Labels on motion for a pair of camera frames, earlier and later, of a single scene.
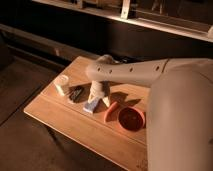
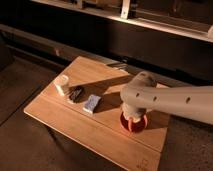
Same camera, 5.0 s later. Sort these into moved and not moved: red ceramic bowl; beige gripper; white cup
Moved: beige gripper
Not moved: white cup; red ceramic bowl
